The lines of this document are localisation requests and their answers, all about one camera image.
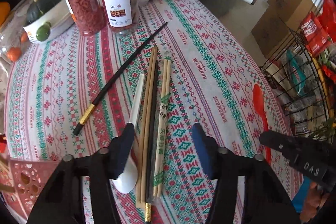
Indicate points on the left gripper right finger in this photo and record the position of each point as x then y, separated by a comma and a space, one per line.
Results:
207, 149

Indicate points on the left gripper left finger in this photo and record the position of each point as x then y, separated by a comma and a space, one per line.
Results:
119, 150

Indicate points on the brown wooden chopstick pair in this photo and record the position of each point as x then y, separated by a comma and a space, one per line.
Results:
142, 151

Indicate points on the disposable chopsticks panda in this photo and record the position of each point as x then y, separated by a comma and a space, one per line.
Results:
162, 127

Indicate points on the red plastic spoon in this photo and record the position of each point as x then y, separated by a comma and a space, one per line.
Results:
258, 103

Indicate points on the person's right hand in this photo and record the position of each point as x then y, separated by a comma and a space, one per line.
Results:
315, 199

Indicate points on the white plastic spoon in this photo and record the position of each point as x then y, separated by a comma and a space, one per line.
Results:
127, 180

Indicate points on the black chopstick gold band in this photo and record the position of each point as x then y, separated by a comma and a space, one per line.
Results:
112, 80

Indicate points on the pink perforated utensil holder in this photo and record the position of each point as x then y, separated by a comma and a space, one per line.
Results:
22, 182

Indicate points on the green lime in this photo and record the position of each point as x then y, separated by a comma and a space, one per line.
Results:
43, 32

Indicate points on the small orange tangerine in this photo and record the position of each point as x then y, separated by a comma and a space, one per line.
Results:
14, 53

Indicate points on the white bowl with squash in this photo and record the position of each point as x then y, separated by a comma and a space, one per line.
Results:
60, 19

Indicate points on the cardboard box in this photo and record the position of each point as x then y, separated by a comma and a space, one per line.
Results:
286, 16

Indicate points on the dark green squash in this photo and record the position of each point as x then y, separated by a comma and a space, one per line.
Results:
38, 9

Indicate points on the large orange fruit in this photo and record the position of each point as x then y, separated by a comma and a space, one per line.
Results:
4, 11

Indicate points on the black wire rack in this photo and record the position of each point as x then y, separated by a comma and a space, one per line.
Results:
305, 93

